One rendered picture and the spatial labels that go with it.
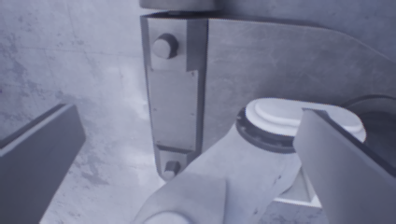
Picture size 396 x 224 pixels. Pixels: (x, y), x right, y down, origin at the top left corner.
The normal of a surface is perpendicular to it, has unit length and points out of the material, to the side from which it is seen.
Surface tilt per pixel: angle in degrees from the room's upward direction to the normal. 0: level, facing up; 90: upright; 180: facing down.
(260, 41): 0
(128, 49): 0
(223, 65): 0
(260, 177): 90
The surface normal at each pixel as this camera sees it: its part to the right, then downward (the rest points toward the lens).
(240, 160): 0.03, -0.85
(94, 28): -0.20, 0.51
